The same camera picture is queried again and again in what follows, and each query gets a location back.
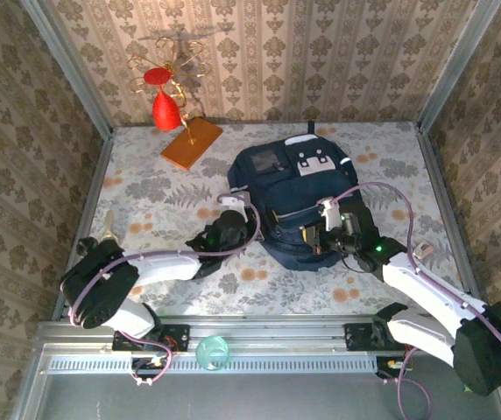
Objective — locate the navy blue backpack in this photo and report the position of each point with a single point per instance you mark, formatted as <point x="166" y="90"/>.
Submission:
<point x="294" y="192"/>

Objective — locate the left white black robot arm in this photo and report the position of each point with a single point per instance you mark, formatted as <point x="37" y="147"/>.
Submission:
<point x="167" y="267"/>

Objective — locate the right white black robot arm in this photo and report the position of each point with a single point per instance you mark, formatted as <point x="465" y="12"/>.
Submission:
<point x="421" y="284"/>

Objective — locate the small pink white object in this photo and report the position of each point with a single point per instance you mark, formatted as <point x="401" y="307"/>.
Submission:
<point x="423" y="250"/>

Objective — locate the orange wooden stand base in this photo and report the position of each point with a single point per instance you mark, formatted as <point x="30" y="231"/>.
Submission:
<point x="189" y="149"/>

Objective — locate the teal glass cup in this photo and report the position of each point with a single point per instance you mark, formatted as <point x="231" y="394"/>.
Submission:
<point x="211" y="352"/>

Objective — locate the red wine glass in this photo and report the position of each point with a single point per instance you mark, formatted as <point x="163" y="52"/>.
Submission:
<point x="165" y="111"/>

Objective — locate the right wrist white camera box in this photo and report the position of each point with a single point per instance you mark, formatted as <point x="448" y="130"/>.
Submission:
<point x="331" y="214"/>

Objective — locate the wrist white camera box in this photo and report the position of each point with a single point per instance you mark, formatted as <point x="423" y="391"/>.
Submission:
<point x="233" y="200"/>
<point x="331" y="214"/>

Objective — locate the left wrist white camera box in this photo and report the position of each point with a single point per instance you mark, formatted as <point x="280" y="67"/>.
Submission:
<point x="233" y="200"/>

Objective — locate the right aluminium side rail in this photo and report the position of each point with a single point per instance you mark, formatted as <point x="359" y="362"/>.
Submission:
<point x="442" y="197"/>

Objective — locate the aluminium side rail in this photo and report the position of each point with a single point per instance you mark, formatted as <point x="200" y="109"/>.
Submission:
<point x="87" y="197"/>
<point x="442" y="197"/>

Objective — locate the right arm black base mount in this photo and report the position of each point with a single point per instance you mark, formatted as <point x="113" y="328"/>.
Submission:
<point x="357" y="337"/>

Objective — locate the aluminium mounting rail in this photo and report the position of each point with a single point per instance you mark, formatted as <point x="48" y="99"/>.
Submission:
<point x="268" y="334"/>

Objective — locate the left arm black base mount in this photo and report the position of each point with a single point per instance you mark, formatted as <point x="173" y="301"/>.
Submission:
<point x="178" y="336"/>

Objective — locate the left aluminium side rail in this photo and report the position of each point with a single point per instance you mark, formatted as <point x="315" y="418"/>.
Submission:
<point x="87" y="197"/>

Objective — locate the right aluminium corner post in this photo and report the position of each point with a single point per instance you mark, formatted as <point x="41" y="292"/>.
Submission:
<point x="454" y="65"/>

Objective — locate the aluminium corner post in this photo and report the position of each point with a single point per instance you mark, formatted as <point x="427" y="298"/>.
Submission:
<point x="454" y="65"/>
<point x="72" y="70"/>

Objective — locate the left aluminium corner post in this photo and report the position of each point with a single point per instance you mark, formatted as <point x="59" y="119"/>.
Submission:
<point x="72" y="70"/>

